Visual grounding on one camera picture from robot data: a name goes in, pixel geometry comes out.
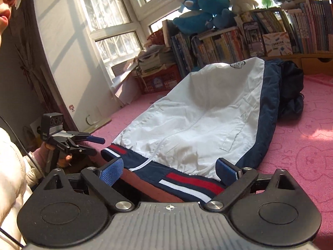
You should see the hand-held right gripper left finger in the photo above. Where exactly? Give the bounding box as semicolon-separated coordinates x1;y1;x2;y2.
45;158;133;211

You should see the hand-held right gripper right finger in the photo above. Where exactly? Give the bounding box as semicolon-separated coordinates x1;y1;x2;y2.
204;157;297;212

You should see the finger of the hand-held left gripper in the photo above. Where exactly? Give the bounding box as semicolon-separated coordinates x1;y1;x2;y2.
66;131;106;144
69;145;98;157

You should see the navy and white jacket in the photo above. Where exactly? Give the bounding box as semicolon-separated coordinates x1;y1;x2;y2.
101;57;305;205

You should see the person's left hand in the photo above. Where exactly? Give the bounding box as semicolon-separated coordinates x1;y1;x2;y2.
56;153;73;168

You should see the person's white padded coat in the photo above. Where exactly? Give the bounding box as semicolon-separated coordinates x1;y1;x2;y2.
0;127;35;249

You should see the brown cardboard sheet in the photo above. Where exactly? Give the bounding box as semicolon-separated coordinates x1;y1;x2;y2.
111;60;142;84

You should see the pink rabbit print blanket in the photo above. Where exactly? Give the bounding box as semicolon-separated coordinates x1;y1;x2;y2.
88;73;333;250

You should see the red plastic crate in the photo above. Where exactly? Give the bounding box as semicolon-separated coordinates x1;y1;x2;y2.
135;66;183;96

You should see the stack of paper workbooks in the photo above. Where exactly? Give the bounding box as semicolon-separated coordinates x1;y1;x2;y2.
134;45;175;76

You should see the white framed window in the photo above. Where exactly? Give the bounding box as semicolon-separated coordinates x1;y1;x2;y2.
69;0;329;84

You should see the red woven basket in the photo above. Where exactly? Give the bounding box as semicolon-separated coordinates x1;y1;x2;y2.
146;30;165;47

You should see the wooden drawer organiser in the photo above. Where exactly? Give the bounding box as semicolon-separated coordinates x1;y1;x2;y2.
263;52;333;75

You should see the person's head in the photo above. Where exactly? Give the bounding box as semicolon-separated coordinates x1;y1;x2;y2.
0;0;25;36

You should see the white box pencil print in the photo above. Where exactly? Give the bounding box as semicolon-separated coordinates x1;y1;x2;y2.
262;31;293;57

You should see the blue cat plush toy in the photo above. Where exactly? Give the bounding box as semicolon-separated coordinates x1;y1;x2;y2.
198;0;238;30

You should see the black cable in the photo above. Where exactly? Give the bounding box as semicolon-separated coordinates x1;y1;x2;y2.
0;115;43;178

